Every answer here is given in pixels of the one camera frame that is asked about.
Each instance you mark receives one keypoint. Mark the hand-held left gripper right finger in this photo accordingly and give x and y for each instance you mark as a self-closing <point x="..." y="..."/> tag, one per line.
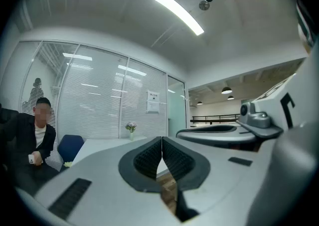
<point x="224" y="182"/>

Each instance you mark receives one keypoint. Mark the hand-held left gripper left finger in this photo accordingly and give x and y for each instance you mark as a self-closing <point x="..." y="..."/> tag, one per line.
<point x="99" y="182"/>

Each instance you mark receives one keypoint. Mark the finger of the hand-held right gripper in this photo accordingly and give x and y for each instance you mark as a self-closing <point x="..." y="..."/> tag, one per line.
<point x="187" y="129"/>
<point x="219" y="140"/>

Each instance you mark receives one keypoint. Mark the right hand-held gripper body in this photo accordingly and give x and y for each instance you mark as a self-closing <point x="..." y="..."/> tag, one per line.
<point x="274" y="102"/>

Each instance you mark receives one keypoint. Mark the black metal railing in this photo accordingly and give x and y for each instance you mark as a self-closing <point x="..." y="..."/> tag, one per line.
<point x="211" y="120"/>

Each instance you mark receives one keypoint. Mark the glass door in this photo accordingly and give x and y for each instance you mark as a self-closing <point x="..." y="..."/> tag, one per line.
<point x="175" y="110"/>

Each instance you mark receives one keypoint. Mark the yellow-green cloth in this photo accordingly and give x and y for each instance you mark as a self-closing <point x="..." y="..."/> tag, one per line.
<point x="67" y="163"/>

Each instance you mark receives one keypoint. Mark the white paper sign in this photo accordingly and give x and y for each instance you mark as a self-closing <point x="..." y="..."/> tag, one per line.
<point x="153" y="101"/>

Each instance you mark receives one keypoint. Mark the blue chair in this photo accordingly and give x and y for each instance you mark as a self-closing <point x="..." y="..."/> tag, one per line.
<point x="71" y="147"/>

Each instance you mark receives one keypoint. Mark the flower vase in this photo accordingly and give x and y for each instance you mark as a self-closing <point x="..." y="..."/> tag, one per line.
<point x="131" y="127"/>

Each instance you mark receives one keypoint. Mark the white phone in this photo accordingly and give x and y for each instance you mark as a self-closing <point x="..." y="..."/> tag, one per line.
<point x="31" y="159"/>

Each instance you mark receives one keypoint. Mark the glass partition with blinds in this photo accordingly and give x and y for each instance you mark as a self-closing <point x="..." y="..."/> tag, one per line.
<point x="99" y="100"/>

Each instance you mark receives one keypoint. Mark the round ceiling detector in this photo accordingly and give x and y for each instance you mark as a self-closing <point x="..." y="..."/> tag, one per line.
<point x="204" y="5"/>

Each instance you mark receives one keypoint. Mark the grey gripper-mounted camera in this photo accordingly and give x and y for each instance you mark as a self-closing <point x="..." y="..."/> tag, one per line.
<point x="259" y="120"/>

